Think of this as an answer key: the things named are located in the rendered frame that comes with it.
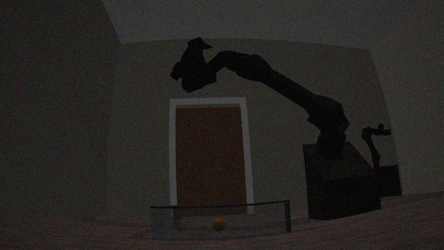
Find clear low wall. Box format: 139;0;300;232
150;202;289;241

